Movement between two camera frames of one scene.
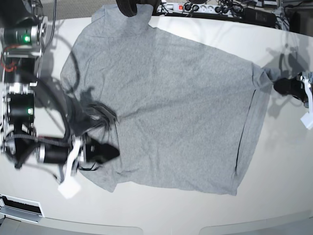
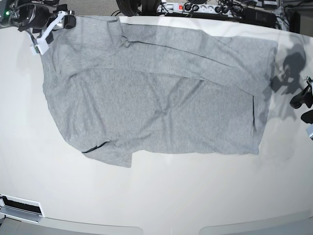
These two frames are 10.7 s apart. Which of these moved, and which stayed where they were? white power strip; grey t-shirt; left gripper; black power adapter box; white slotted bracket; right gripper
Moved: grey t-shirt; right gripper; left gripper
Stayed: white power strip; black power adapter box; white slotted bracket
